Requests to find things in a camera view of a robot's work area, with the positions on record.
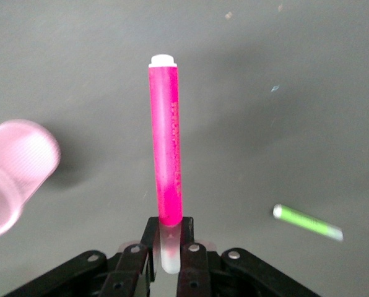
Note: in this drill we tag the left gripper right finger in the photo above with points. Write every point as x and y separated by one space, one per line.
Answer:
200 272

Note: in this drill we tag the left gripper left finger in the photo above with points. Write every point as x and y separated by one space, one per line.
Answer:
122 272

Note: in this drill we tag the pink marker pen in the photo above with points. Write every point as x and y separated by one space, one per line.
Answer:
165 139

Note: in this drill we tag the green marker pen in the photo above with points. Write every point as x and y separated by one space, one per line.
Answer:
305 221

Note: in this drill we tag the translucent pink plastic cup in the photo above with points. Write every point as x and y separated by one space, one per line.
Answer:
17 164

